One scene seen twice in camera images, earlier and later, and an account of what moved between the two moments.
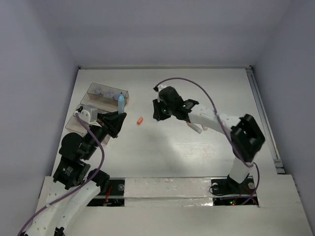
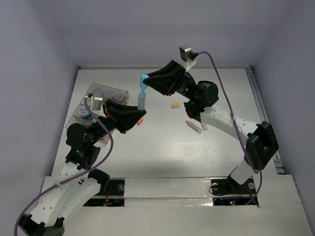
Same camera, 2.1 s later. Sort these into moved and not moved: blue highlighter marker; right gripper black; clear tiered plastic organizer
Moved: blue highlighter marker; right gripper black
Not moved: clear tiered plastic organizer
